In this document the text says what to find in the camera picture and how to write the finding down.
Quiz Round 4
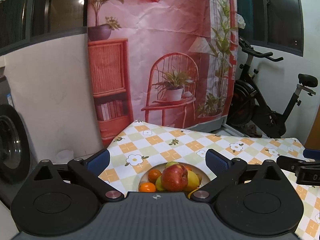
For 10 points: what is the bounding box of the brown kiwi fruit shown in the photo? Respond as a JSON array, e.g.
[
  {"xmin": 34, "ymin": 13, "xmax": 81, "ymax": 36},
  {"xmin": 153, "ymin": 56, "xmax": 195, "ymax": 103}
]
[{"xmin": 196, "ymin": 173, "xmax": 202, "ymax": 183}]

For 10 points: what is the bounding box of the bright red apple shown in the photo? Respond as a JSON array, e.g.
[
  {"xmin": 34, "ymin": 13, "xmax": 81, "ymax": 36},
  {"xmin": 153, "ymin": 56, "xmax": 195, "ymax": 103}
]
[{"xmin": 161, "ymin": 164, "xmax": 188, "ymax": 192}]

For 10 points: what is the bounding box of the pale green apple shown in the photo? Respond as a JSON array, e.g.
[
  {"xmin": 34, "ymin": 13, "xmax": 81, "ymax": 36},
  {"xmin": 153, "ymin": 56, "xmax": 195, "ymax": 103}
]
[{"xmin": 165, "ymin": 161, "xmax": 178, "ymax": 168}]

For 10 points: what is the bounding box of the orange tangerine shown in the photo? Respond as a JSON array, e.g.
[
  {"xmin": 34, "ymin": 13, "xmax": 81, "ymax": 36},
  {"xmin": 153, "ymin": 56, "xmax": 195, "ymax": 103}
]
[
  {"xmin": 138, "ymin": 182, "xmax": 157, "ymax": 192},
  {"xmin": 183, "ymin": 165, "xmax": 193, "ymax": 171},
  {"xmin": 148, "ymin": 169, "xmax": 162, "ymax": 183}
]

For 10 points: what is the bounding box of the bright green apple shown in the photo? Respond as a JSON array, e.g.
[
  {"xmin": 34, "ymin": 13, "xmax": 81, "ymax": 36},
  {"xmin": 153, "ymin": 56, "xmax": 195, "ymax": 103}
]
[{"xmin": 155, "ymin": 176, "xmax": 165, "ymax": 192}]

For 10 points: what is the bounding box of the beige round plate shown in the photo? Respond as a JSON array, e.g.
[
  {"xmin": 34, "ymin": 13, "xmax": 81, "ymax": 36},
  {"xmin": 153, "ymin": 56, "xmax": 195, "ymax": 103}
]
[{"xmin": 138, "ymin": 161, "xmax": 210, "ymax": 198}]

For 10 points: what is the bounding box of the checkered floral tablecloth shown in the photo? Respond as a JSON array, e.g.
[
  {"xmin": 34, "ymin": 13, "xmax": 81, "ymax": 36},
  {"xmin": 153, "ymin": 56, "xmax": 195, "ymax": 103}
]
[{"xmin": 98, "ymin": 119, "xmax": 320, "ymax": 240}]

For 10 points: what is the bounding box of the black exercise bike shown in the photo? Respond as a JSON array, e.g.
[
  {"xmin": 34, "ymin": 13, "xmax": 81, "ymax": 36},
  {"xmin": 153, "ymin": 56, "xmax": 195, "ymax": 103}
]
[{"xmin": 227, "ymin": 37, "xmax": 318, "ymax": 138}]

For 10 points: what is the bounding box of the grey washing machine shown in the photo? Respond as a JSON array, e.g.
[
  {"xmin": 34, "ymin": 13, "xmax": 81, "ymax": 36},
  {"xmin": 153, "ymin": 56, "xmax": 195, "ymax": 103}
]
[{"xmin": 0, "ymin": 55, "xmax": 32, "ymax": 210}]

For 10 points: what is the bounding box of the pink printed backdrop cloth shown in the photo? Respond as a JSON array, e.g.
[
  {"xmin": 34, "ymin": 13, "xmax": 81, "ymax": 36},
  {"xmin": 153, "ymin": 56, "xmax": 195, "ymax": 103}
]
[{"xmin": 88, "ymin": 0, "xmax": 238, "ymax": 145}]

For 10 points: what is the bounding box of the dark right window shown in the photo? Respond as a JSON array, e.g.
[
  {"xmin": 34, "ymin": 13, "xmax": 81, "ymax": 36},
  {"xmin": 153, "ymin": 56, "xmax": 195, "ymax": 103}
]
[{"xmin": 237, "ymin": 0, "xmax": 304, "ymax": 56}]

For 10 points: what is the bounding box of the dark window frame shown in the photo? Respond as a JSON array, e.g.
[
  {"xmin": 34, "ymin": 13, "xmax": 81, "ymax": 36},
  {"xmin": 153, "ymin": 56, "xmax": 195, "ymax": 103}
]
[{"xmin": 1, "ymin": 0, "xmax": 88, "ymax": 55}]

